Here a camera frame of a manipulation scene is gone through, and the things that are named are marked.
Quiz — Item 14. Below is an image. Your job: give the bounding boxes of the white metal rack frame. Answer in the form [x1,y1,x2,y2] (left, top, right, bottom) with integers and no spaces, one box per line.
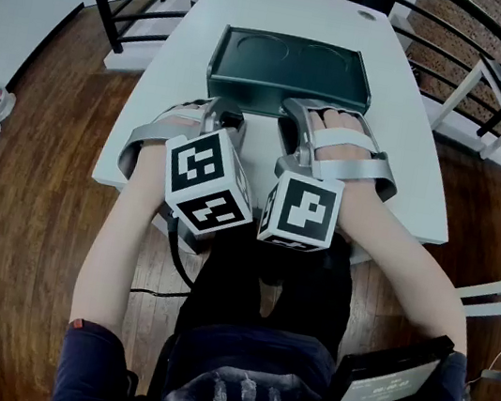
[382,48,501,401]

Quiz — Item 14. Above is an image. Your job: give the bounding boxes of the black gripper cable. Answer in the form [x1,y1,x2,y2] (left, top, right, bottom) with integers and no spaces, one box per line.
[129,208,208,304]

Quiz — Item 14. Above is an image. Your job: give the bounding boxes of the dark green tray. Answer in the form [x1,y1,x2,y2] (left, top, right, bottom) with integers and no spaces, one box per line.
[201,22,382,134]

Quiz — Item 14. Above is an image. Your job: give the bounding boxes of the black metal railing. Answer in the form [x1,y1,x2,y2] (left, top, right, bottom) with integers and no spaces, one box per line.
[57,0,501,157]

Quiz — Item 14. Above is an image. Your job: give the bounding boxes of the person's black trousers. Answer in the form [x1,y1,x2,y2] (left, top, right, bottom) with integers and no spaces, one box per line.
[175,211,364,355]

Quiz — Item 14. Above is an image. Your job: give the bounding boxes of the person's right hand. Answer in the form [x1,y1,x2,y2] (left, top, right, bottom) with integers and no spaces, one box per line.
[301,104,382,172]

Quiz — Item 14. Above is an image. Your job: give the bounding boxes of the black chest-mounted screen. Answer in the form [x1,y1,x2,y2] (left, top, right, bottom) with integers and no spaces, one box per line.
[327,317,458,401]

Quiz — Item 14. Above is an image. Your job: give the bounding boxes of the person's dark blue shirt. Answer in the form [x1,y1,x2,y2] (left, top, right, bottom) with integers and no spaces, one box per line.
[50,285,476,401]

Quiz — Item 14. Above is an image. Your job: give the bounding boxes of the person's right forearm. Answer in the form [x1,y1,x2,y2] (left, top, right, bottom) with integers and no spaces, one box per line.
[314,178,493,370]

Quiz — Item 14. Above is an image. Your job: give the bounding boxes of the person's left forearm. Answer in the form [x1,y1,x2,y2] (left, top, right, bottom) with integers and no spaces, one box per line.
[66,131,186,346]

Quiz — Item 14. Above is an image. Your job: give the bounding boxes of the person's left hand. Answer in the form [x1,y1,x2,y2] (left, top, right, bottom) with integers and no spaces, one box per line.
[157,111,206,144]

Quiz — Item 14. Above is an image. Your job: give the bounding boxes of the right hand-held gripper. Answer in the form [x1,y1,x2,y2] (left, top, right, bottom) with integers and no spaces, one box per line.
[254,94,412,267]

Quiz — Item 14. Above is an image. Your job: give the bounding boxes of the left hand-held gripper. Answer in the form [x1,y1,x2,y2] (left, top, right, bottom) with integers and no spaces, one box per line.
[104,82,273,263]

